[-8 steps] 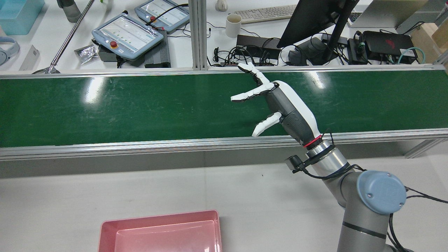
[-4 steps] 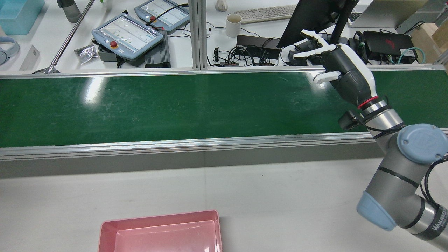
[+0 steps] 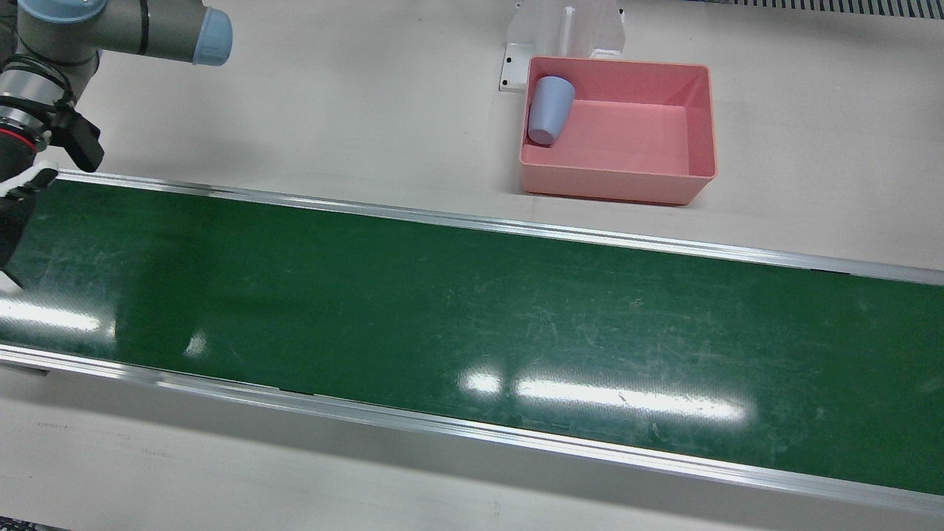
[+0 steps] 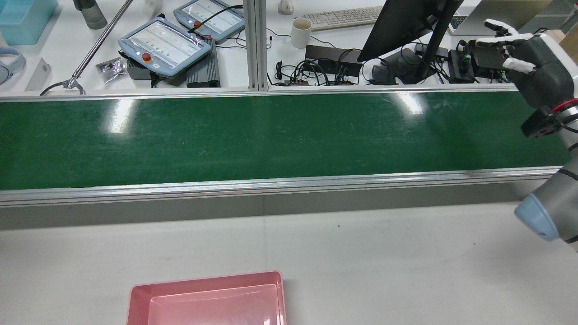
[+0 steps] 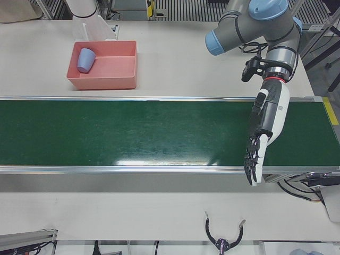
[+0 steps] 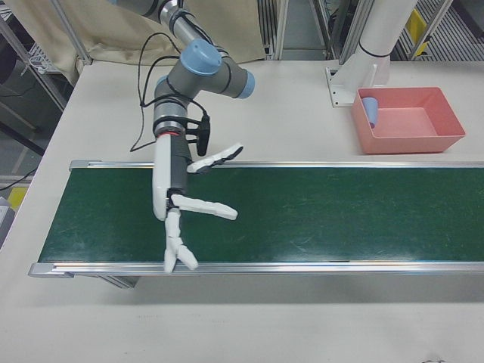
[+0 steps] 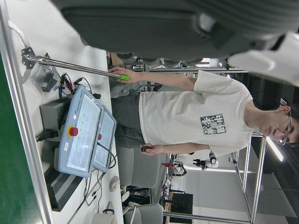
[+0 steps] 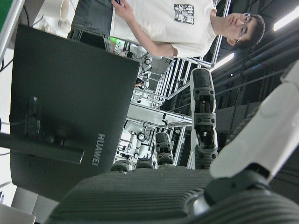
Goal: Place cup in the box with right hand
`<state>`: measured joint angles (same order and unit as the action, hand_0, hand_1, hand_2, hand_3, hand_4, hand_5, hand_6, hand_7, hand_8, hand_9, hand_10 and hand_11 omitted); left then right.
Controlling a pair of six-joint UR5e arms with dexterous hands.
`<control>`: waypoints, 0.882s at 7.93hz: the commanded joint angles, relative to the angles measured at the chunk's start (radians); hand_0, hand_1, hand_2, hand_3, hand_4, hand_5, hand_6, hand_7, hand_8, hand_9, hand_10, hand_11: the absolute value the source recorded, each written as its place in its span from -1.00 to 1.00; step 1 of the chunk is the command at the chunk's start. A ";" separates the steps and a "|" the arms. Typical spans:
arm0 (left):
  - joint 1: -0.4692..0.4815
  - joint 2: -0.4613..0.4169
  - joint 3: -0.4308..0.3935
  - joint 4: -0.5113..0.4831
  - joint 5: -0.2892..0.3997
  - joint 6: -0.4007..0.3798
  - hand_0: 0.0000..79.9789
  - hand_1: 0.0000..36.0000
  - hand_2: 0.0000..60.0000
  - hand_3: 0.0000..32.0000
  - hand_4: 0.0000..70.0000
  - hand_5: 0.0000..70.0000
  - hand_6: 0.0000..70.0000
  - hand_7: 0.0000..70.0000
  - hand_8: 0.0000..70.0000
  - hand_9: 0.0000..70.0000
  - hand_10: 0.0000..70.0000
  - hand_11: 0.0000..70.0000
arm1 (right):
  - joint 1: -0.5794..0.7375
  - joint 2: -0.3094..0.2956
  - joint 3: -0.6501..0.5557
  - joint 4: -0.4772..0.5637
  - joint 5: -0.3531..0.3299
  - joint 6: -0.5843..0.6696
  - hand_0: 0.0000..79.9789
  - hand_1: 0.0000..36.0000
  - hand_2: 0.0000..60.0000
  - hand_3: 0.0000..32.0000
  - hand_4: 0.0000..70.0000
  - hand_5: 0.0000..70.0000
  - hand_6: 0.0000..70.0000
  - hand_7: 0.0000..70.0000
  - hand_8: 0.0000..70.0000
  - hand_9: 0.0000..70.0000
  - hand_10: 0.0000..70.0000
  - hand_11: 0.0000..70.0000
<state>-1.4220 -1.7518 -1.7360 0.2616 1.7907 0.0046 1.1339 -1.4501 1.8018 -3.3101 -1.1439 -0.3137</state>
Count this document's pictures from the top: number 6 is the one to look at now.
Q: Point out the beige curtain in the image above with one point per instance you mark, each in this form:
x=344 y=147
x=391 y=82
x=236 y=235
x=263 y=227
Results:
x=94 y=30

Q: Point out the blue cup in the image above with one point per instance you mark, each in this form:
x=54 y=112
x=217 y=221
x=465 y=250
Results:
x=370 y=109

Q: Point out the slanted aluminium frame post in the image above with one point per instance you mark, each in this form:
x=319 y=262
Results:
x=75 y=38

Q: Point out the white-black robot hand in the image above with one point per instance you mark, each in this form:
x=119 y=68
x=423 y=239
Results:
x=162 y=177

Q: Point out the aluminium frame enclosure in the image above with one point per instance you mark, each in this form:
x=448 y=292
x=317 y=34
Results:
x=302 y=26

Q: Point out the pink plastic box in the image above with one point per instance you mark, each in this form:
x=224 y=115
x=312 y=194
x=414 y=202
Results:
x=416 y=121

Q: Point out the grey UR5e arm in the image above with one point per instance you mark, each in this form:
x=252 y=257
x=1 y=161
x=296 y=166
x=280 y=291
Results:
x=204 y=75

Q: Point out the yellow bracket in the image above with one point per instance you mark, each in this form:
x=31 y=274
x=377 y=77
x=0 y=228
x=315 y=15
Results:
x=416 y=26

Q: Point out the green conveyor belt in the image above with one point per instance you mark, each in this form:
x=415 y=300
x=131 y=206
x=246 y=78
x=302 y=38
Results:
x=302 y=211

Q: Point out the grey floor box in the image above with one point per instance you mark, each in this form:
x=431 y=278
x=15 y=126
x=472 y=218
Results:
x=5 y=223

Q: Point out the grey ribbed grille panel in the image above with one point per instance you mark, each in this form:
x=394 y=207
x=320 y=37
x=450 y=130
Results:
x=453 y=34

